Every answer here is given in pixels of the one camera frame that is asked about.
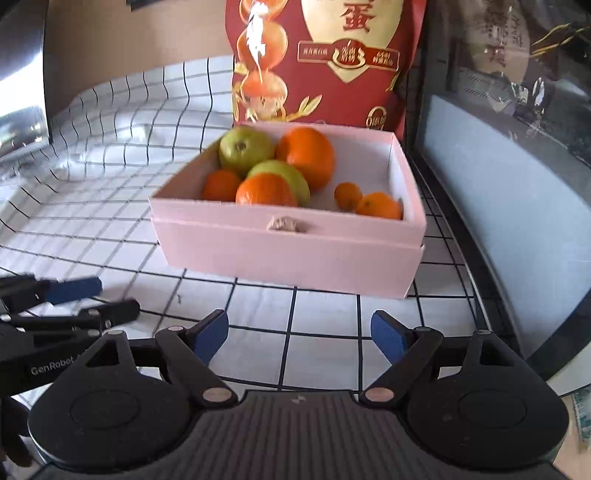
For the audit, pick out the red snack bag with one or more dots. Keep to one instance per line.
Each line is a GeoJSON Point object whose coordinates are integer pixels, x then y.
{"type": "Point", "coordinates": [323, 92]}

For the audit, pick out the checkered white tablecloth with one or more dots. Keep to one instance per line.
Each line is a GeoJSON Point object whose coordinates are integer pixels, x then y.
{"type": "Point", "coordinates": [323, 318]}

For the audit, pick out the glass panel computer case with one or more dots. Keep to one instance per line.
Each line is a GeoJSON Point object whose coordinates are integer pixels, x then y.
{"type": "Point", "coordinates": [508, 184]}

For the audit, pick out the large green guava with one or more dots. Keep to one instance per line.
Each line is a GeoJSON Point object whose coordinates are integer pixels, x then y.
{"type": "Point", "coordinates": [277, 167]}

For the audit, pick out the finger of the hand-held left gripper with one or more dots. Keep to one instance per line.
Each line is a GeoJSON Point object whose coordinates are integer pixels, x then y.
{"type": "Point", "coordinates": [74, 288]}
{"type": "Point", "coordinates": [120, 310]}

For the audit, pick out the small tangerine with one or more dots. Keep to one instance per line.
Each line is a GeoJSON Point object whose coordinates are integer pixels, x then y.
{"type": "Point", "coordinates": [348, 195]}
{"type": "Point", "coordinates": [379, 206]}
{"type": "Point", "coordinates": [221, 184]}

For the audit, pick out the large orange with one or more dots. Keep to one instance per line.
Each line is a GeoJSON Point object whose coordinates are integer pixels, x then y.
{"type": "Point", "coordinates": [307, 157]}

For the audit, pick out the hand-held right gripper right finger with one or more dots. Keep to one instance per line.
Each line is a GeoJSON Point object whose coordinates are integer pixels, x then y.
{"type": "Point", "coordinates": [388, 334]}

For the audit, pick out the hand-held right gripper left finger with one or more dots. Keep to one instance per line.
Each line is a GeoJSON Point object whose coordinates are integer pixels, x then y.
{"type": "Point", "coordinates": [212, 330]}

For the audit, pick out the small green guava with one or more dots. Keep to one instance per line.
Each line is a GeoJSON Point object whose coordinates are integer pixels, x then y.
{"type": "Point", "coordinates": [240, 147]}

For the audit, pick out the person's left hand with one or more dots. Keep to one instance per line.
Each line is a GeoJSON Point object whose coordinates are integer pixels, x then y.
{"type": "Point", "coordinates": [14, 438]}

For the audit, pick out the pink cardboard box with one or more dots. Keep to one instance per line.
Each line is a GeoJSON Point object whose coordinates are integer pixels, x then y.
{"type": "Point", "coordinates": [286, 263]}

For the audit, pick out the black wall power strip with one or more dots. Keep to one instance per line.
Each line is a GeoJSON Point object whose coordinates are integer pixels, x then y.
{"type": "Point", "coordinates": [141, 4]}

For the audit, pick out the black computer monitor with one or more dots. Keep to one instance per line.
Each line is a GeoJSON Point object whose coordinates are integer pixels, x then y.
{"type": "Point", "coordinates": [23, 92]}

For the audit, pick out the medium mandarin orange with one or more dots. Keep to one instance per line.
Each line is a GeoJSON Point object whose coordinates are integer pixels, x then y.
{"type": "Point", "coordinates": [263, 194]}

